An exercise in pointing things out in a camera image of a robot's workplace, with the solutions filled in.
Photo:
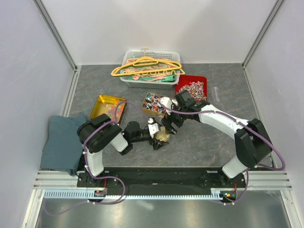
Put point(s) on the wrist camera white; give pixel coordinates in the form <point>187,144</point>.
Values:
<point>167,104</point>
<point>153,127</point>

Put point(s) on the white round lid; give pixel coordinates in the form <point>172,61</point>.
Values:
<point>162,136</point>

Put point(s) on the clear plastic scoop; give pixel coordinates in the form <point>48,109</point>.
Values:
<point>215,94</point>

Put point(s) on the yellow clothes hanger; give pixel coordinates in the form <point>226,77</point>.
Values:
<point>143,61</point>

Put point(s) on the gold gummy candy tin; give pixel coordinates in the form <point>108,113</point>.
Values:
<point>106,104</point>

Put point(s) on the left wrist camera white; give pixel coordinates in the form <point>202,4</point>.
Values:
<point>153,127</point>

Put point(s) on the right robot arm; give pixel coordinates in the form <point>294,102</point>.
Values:
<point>252,142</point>

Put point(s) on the green cloth in basket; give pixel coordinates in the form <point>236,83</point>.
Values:
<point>167,78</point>

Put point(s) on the blue folded cloth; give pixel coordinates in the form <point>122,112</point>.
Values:
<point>63,149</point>

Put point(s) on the red candy tray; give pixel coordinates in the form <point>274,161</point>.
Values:
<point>195,85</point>

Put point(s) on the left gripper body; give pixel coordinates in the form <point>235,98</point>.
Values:
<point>152,142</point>

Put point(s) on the pink clothes hanger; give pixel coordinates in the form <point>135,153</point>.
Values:
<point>153,70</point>

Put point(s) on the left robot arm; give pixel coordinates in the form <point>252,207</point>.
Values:
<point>96,134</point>

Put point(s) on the gold lollipop tin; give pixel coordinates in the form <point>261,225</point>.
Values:
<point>151,107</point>

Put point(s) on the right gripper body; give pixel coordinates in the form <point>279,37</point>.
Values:
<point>177,119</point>

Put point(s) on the grey plastic basket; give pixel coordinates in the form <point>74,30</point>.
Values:
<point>172,55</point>

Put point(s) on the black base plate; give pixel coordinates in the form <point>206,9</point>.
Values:
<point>161,180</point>

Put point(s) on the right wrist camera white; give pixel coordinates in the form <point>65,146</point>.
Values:
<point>167,104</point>

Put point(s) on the grey cable duct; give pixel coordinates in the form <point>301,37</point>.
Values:
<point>110,195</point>

